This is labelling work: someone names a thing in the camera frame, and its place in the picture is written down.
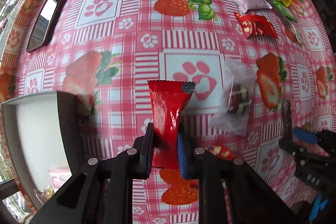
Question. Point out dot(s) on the small red candy wrapper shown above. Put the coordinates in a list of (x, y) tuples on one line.
[(253, 24)]

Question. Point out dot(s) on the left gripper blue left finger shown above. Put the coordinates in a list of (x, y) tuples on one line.
[(146, 153)]

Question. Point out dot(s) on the light purple snack packet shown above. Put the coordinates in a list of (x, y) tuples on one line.
[(247, 5)]

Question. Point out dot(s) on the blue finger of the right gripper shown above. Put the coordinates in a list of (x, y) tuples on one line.
[(305, 136)]

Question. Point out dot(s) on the clear chocolate wafer packet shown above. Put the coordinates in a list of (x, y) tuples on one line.
[(286, 120)]

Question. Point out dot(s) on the yellow snack packet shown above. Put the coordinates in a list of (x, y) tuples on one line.
[(45, 195)]

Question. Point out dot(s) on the black smartphone red case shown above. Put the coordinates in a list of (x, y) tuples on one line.
[(45, 24)]

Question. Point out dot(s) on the white shallow tray box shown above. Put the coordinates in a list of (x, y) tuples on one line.
[(42, 133)]

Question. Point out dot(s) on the green snack packet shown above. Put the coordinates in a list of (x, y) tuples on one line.
[(280, 7)]

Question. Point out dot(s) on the pink strawberry tablecloth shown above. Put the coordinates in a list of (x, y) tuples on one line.
[(106, 50)]

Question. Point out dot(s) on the red torn wrapper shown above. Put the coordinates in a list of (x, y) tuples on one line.
[(222, 152)]

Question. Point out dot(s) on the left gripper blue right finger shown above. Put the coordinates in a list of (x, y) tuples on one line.
[(186, 156)]

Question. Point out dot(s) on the pink cranberry crisp packet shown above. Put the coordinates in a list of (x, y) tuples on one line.
[(59, 176)]

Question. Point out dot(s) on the long red snack packet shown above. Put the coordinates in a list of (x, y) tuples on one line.
[(168, 99)]

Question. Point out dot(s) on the clear chocolate ball packet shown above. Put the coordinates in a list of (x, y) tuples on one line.
[(236, 101)]

